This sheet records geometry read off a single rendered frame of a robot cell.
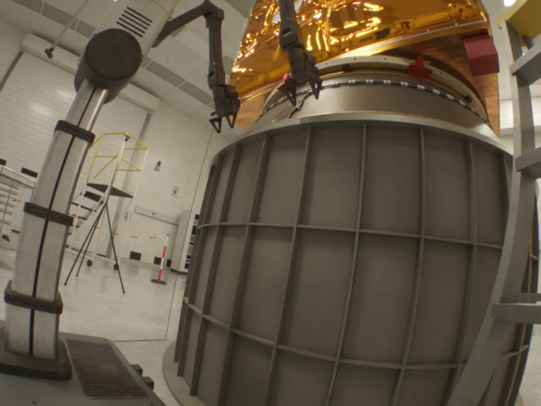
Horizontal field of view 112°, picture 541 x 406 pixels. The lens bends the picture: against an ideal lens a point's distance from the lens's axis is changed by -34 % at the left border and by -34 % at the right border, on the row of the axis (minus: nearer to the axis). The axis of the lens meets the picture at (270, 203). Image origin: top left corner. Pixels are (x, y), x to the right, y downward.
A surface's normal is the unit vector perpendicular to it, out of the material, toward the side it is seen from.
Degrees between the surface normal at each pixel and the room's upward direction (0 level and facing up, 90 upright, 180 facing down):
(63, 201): 90
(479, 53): 90
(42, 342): 90
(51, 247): 90
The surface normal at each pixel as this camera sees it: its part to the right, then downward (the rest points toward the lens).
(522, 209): 0.12, -0.17
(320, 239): -0.46, -0.29
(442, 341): -0.09, -0.26
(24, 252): 0.73, -0.04
